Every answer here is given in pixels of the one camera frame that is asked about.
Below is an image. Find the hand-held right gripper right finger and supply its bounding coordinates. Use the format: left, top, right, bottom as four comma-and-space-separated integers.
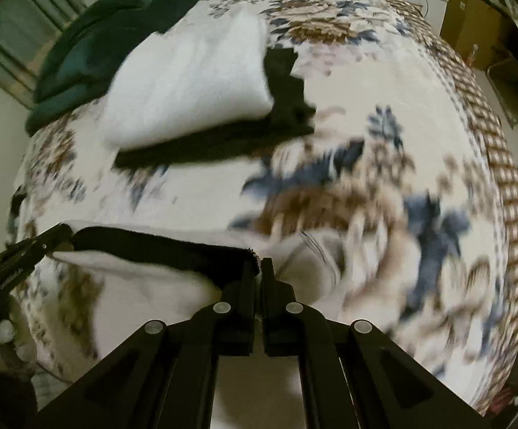
261, 257, 484, 429

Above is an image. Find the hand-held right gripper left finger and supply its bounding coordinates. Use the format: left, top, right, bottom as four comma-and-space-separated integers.
35, 260, 258, 429

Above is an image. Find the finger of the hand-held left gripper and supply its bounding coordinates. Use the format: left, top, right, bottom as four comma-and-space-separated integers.
6, 222, 75, 263

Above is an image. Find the white garment with black trim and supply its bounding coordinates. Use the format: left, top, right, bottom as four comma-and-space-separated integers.
50, 221, 350, 369

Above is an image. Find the black folded cloth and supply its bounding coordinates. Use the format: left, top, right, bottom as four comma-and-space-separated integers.
113, 47, 319, 171

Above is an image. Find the dark green folded cloth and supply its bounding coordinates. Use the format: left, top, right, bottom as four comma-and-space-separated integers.
25, 0, 209, 138

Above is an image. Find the white folded cloth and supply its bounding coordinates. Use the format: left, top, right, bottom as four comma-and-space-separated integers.
99, 8, 276, 151

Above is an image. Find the floral printed blanket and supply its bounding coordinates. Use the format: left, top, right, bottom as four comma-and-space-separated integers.
10, 0, 518, 417

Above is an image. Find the grey curtain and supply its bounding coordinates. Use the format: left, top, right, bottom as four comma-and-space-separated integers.
0, 0, 87, 110

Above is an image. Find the brown cardboard box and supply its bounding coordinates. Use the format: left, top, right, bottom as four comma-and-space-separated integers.
434, 0, 512, 71

